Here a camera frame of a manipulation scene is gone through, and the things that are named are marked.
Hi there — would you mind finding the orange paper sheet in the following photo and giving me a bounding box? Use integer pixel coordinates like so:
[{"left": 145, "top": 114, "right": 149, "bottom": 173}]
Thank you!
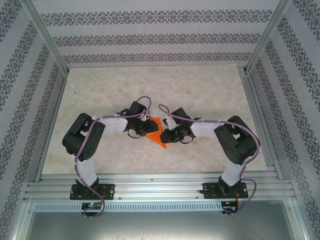
[{"left": 145, "top": 116, "right": 168, "bottom": 151}]

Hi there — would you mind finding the grey metal sheet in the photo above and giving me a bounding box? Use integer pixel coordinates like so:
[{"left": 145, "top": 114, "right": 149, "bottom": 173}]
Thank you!
[{"left": 6, "top": 200, "right": 314, "bottom": 240}]

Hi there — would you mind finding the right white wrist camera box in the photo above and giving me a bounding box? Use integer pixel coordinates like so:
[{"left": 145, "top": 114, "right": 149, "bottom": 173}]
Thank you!
[{"left": 163, "top": 116, "right": 177, "bottom": 131}]

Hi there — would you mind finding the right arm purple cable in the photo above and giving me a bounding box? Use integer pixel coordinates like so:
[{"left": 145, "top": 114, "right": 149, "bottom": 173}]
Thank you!
[{"left": 158, "top": 104, "right": 261, "bottom": 218}]

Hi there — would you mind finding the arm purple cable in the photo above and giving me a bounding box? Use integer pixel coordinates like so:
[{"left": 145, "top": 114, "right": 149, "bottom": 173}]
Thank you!
[
  {"left": 74, "top": 95, "right": 152, "bottom": 220},
  {"left": 158, "top": 104, "right": 261, "bottom": 218}
]

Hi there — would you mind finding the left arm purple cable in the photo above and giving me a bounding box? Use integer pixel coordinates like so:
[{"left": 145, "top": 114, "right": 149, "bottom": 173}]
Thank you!
[{"left": 74, "top": 95, "right": 152, "bottom": 220}]

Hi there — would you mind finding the wide aluminium base rail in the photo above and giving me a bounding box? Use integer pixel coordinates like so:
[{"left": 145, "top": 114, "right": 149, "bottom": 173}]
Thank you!
[{"left": 23, "top": 173, "right": 298, "bottom": 201}]

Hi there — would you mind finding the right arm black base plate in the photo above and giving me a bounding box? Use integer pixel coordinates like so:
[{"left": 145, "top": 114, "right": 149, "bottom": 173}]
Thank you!
[{"left": 202, "top": 182, "right": 249, "bottom": 200}]

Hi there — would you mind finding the slotted grey cable duct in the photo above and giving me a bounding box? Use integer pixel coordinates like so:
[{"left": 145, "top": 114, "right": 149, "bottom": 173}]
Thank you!
[{"left": 33, "top": 201, "right": 224, "bottom": 213}]

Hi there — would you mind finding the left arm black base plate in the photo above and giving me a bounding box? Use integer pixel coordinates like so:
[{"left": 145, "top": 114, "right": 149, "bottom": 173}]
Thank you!
[{"left": 69, "top": 183, "right": 116, "bottom": 201}]

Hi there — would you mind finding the aluminium side rail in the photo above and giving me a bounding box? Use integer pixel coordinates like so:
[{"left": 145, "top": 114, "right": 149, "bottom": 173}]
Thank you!
[
  {"left": 33, "top": 71, "right": 70, "bottom": 183},
  {"left": 238, "top": 65, "right": 285, "bottom": 181}
]

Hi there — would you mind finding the aluminium frame post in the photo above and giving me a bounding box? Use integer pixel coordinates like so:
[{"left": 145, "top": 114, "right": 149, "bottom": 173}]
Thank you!
[
  {"left": 244, "top": 0, "right": 293, "bottom": 75},
  {"left": 20, "top": 0, "right": 70, "bottom": 74}
]

